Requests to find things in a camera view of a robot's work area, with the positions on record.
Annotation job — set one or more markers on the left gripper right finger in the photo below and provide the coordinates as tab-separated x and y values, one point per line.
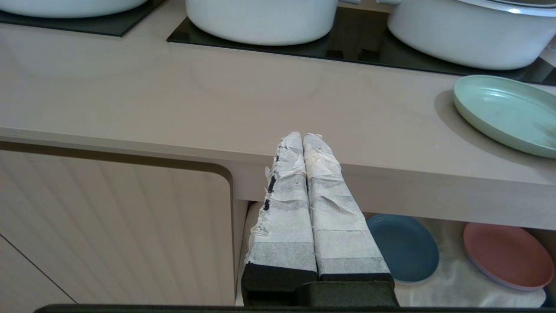
343	234

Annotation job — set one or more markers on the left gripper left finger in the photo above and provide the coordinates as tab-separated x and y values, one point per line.
284	226

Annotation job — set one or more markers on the blue plate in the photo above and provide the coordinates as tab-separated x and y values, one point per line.
404	248

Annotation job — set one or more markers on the white shelf liner cloth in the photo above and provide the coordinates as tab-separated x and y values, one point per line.
451	278

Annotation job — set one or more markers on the pink plate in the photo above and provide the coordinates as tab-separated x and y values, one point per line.
508	255

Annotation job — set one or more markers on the pale green plate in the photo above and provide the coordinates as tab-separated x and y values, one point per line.
506	114

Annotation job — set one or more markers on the beige ribbed cabinet door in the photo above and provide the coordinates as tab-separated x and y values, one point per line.
117	234

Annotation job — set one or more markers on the black induction cooktop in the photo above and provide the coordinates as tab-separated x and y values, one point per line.
93	21
360	50

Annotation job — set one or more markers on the white cooking pot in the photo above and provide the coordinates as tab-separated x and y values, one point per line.
69	6
263	19
471	34

